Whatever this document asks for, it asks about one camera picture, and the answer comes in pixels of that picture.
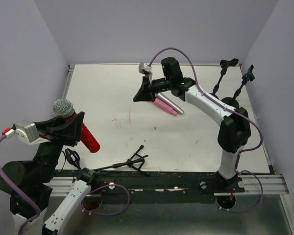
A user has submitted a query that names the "red glitter microphone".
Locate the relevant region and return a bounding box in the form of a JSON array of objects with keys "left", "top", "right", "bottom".
[{"left": 53, "top": 99, "right": 100, "bottom": 153}]

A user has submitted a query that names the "black tripod microphone stand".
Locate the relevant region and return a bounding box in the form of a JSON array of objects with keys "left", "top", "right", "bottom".
[{"left": 63, "top": 145, "right": 150, "bottom": 176}]

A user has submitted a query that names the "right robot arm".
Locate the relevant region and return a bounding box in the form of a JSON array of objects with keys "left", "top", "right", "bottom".
[{"left": 133, "top": 57, "right": 251, "bottom": 180}]

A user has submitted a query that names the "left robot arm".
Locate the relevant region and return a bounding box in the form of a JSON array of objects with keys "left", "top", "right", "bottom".
[{"left": 0, "top": 112, "right": 99, "bottom": 235}]

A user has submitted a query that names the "black round-base stand left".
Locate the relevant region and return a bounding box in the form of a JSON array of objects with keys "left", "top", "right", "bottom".
[{"left": 211, "top": 58, "right": 239, "bottom": 97}]

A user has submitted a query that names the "black round-base stand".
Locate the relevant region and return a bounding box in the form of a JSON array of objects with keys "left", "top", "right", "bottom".
[
  {"left": 211, "top": 58, "right": 239, "bottom": 97},
  {"left": 232, "top": 64, "right": 255, "bottom": 100}
]

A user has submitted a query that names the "black round-base stand right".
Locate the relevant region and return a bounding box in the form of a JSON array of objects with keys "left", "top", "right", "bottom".
[{"left": 232, "top": 64, "right": 255, "bottom": 100}]

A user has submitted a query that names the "silver microphone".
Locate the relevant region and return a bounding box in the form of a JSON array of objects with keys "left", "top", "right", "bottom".
[{"left": 158, "top": 93, "right": 184, "bottom": 115}]

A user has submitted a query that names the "pink microphone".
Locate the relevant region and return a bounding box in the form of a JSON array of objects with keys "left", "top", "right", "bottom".
[{"left": 151, "top": 98, "right": 178, "bottom": 116}]

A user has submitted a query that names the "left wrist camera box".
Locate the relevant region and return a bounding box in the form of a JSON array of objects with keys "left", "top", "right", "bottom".
[{"left": 1, "top": 120, "right": 50, "bottom": 145}]

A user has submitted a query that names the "aluminium frame rail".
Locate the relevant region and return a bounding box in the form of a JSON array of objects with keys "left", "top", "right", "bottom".
[{"left": 29, "top": 64, "right": 289, "bottom": 196}]

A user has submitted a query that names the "black mounting rail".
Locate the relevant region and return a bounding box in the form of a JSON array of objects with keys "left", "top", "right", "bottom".
[{"left": 40, "top": 167, "right": 245, "bottom": 205}]

